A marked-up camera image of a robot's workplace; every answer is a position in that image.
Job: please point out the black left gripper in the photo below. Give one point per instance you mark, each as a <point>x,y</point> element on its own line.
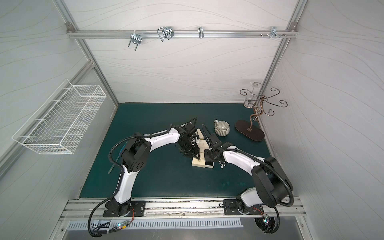
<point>190,147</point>

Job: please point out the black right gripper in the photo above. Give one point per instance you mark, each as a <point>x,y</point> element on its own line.
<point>210,151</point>

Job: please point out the cream drawer jewelry box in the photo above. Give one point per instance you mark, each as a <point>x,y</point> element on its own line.
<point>200,134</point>

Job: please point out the pearl bow earring pile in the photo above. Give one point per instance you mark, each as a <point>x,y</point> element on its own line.
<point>222,164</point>

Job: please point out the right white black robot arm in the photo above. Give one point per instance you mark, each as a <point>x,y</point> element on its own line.
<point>272,186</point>

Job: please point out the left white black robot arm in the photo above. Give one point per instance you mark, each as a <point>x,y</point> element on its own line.
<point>131,155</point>

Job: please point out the metal jewelry stand dark base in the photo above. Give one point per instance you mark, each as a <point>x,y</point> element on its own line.
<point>251,129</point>

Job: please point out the grey ribbed ceramic mug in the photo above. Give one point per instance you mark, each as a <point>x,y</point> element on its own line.
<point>222,128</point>

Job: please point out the metal clamp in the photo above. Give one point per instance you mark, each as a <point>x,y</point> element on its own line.
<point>273,34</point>
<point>165,33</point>
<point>135,39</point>
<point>201,32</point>

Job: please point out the aluminium crossbar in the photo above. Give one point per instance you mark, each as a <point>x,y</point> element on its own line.
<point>179,34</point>

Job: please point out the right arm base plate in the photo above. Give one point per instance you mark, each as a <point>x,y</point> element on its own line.
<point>234,207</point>

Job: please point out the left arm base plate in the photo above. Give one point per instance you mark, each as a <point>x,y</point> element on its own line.
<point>133,208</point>

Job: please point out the white wire basket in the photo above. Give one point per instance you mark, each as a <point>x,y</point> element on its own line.
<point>59,124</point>

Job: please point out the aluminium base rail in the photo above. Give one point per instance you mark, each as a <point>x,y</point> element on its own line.
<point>158,208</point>

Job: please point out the white slotted cable duct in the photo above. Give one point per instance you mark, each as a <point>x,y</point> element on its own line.
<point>152,224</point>

